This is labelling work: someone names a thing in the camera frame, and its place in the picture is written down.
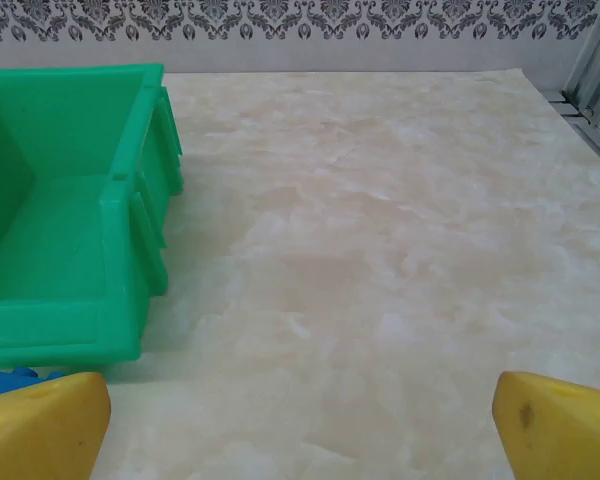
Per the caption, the aluminium side rail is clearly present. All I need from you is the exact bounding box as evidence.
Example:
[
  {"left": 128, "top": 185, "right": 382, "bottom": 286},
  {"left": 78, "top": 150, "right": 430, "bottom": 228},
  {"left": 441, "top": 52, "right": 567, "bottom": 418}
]
[{"left": 547, "top": 87, "right": 600, "bottom": 179}]

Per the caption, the aluminium frame post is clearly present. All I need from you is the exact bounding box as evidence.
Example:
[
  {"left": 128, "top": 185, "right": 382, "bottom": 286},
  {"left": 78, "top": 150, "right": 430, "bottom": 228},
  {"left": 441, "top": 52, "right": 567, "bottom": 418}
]
[{"left": 562, "top": 0, "right": 600, "bottom": 114}]

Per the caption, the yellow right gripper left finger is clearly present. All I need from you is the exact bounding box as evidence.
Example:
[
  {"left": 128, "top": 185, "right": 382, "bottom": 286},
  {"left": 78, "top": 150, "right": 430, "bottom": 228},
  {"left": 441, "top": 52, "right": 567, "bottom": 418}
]
[{"left": 0, "top": 371, "right": 112, "bottom": 480}]

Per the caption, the green plastic bin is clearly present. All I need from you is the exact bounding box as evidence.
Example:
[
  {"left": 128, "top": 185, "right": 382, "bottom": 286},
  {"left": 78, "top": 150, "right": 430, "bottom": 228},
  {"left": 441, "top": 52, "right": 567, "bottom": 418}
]
[{"left": 0, "top": 62, "right": 185, "bottom": 369}]

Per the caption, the blue lego brick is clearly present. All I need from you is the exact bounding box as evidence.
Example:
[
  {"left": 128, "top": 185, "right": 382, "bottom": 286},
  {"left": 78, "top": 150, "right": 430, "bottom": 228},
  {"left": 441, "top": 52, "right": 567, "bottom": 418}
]
[{"left": 0, "top": 366, "right": 66, "bottom": 400}]

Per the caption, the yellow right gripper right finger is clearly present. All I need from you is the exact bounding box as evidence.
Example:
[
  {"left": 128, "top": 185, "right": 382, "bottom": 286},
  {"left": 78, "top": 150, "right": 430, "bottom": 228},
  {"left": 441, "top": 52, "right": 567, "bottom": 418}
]
[{"left": 493, "top": 370, "right": 600, "bottom": 480}]

